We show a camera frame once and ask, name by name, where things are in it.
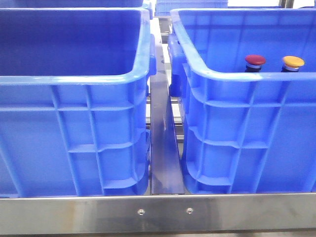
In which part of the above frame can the red mushroom push button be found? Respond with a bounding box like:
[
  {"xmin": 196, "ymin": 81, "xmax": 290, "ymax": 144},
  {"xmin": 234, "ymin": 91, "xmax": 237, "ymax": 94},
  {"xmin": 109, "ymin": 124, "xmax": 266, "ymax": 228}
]
[{"xmin": 245, "ymin": 54, "xmax": 266, "ymax": 73}]

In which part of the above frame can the yellow mushroom push button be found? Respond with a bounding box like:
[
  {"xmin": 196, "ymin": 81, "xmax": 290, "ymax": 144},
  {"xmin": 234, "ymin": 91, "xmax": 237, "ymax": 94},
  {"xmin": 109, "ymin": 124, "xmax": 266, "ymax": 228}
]
[{"xmin": 282, "ymin": 55, "xmax": 305, "ymax": 73}]

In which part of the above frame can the steel centre divider bar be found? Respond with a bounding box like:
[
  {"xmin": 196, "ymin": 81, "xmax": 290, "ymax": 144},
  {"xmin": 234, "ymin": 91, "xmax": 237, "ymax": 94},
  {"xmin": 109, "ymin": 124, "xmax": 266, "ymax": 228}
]
[{"xmin": 150, "ymin": 37, "xmax": 185, "ymax": 195}]

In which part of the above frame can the large blue plastic bin left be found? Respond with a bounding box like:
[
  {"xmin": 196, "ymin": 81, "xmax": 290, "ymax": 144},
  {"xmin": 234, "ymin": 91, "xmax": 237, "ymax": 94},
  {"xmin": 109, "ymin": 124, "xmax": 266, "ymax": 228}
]
[{"xmin": 0, "ymin": 8, "xmax": 156, "ymax": 198}]

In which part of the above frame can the large blue plastic bin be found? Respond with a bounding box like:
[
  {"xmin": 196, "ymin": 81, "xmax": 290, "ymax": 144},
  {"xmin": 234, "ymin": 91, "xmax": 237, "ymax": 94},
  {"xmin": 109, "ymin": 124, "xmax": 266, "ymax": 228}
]
[
  {"xmin": 0, "ymin": 8, "xmax": 156, "ymax": 198},
  {"xmin": 169, "ymin": 8, "xmax": 316, "ymax": 194}
]

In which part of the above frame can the large blue plastic bin right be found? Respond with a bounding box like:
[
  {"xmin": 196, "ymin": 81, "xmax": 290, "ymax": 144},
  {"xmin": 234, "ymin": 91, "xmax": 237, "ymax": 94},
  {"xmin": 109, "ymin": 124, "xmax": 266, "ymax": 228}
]
[{"xmin": 169, "ymin": 8, "xmax": 316, "ymax": 194}]

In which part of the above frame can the low blue crate far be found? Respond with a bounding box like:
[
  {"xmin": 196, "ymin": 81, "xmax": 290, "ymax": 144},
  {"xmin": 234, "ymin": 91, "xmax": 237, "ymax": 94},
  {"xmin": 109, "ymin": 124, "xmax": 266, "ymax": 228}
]
[{"xmin": 155, "ymin": 0, "xmax": 228, "ymax": 16}]

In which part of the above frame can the steel shelf rail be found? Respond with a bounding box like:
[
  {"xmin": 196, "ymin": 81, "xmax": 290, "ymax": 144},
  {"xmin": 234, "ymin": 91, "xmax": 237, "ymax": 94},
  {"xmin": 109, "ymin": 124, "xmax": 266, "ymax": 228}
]
[{"xmin": 0, "ymin": 193, "xmax": 316, "ymax": 235}]

